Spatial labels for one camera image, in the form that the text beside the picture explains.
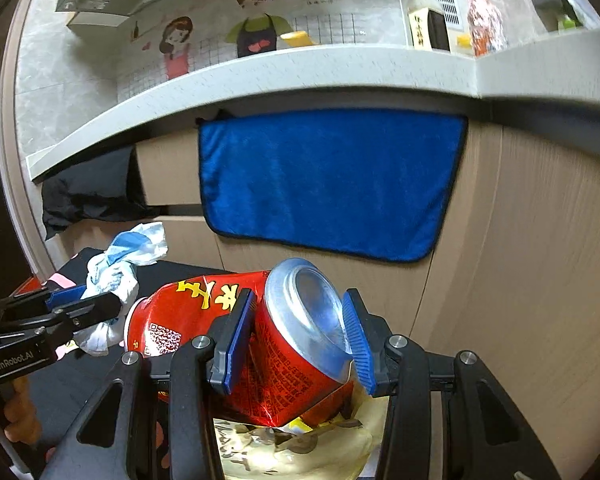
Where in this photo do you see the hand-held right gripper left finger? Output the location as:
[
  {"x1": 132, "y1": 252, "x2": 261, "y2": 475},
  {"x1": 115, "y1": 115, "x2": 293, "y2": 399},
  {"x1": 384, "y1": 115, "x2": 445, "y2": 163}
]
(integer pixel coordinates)
[{"x1": 40, "y1": 287, "x2": 258, "y2": 480}]

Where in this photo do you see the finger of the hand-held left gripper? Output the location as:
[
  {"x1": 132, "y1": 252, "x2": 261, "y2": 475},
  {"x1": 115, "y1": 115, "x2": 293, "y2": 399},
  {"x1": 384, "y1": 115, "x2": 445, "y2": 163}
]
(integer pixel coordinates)
[
  {"x1": 0, "y1": 284, "x2": 89, "y2": 322},
  {"x1": 10, "y1": 291, "x2": 124, "y2": 343}
]

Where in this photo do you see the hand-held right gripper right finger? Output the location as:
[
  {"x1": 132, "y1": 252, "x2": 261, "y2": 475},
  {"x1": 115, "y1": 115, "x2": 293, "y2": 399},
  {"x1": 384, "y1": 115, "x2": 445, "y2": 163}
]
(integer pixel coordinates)
[{"x1": 341, "y1": 287, "x2": 552, "y2": 480}]

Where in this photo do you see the red drink can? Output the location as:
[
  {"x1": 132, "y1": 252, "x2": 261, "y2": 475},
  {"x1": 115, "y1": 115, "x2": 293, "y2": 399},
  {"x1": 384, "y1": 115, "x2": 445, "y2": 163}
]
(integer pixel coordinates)
[{"x1": 124, "y1": 258, "x2": 362, "y2": 429}]

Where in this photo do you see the light blue tissue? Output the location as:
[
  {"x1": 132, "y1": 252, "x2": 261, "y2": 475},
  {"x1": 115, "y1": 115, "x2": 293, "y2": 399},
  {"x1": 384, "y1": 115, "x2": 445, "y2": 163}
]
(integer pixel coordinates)
[{"x1": 75, "y1": 221, "x2": 169, "y2": 357}]

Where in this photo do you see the pale yellow plastic bag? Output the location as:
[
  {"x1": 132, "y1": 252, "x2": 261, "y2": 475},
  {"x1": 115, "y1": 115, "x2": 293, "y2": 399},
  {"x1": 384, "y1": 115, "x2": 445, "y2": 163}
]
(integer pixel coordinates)
[{"x1": 212, "y1": 385, "x2": 392, "y2": 480}]

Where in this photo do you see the person's left hand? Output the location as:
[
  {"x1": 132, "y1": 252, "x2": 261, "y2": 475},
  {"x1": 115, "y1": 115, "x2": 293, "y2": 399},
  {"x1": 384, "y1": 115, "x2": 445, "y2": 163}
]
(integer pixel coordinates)
[{"x1": 0, "y1": 374, "x2": 45, "y2": 443}]

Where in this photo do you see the black hanging cloth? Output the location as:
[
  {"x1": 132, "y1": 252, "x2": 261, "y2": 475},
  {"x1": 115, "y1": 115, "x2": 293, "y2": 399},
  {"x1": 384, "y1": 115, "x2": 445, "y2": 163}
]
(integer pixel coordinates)
[{"x1": 41, "y1": 147, "x2": 149, "y2": 241}]

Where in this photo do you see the blue towel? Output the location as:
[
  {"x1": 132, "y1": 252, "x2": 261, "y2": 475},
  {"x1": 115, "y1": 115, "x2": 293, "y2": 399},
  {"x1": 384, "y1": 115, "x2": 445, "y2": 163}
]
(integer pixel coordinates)
[{"x1": 197, "y1": 112, "x2": 470, "y2": 265}]

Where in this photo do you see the white stone countertop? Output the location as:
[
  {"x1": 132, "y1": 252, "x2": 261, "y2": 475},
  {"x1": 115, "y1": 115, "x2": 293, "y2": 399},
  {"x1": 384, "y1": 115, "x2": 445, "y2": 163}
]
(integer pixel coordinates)
[{"x1": 26, "y1": 25, "x2": 600, "y2": 184}]

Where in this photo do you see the yellow sponge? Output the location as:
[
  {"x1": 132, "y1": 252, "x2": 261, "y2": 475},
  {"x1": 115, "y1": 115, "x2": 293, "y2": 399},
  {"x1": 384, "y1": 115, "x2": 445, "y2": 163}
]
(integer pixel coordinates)
[{"x1": 279, "y1": 31, "x2": 315, "y2": 50}]

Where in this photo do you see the dark sauce bottle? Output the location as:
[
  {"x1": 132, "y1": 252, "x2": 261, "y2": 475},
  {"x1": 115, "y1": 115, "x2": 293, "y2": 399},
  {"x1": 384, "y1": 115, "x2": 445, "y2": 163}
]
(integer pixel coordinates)
[{"x1": 407, "y1": 0, "x2": 452, "y2": 53}]

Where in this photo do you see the orange cap bottle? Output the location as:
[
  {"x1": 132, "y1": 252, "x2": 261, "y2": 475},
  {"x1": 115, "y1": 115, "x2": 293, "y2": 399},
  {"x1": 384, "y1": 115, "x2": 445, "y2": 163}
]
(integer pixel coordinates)
[{"x1": 466, "y1": 0, "x2": 510, "y2": 57}]

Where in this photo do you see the cartoon wall sticker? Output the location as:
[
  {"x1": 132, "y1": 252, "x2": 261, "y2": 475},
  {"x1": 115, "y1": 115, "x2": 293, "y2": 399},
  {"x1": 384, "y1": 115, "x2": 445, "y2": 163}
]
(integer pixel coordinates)
[{"x1": 130, "y1": 0, "x2": 337, "y2": 81}]

